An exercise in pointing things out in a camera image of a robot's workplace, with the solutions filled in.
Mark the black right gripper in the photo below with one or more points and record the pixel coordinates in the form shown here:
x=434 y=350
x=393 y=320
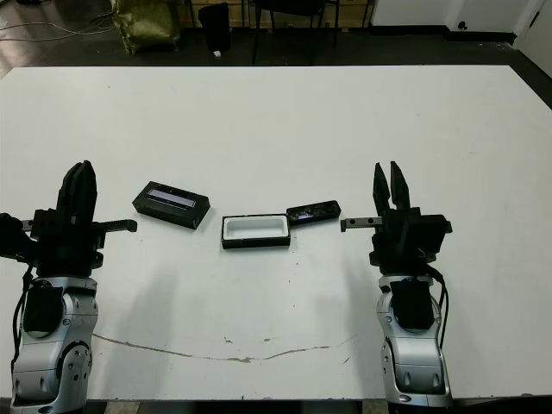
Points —
x=390 y=246

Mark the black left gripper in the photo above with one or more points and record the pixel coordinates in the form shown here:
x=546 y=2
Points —
x=69 y=250

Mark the slim black camera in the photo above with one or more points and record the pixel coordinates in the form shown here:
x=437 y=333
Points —
x=315 y=212

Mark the black box lid with tape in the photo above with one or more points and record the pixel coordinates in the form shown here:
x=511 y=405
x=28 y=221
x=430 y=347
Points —
x=172 y=213

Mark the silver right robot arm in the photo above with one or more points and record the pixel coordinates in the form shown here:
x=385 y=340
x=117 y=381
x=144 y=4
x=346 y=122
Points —
x=414 y=358

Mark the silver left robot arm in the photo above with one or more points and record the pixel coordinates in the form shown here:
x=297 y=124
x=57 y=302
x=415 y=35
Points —
x=47 y=353

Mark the black box base white insert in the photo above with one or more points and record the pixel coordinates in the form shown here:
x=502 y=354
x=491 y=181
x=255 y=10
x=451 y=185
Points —
x=254 y=241

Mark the green plastic sack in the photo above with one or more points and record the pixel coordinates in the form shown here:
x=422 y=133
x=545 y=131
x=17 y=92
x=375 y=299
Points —
x=146 y=23

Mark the black office chair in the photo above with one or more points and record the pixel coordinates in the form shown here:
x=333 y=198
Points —
x=293 y=6

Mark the white door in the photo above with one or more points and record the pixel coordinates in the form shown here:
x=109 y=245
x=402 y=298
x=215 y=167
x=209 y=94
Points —
x=535 y=30

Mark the tall black bin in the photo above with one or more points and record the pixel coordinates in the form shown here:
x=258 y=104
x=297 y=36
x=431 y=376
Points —
x=214 y=26

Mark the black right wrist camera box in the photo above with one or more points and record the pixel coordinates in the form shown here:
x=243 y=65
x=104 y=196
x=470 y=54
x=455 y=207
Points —
x=431 y=233

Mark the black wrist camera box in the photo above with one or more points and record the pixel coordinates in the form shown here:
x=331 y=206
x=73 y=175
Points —
x=13 y=235
x=431 y=233

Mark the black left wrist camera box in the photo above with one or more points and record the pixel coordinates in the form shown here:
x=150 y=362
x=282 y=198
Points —
x=13 y=235

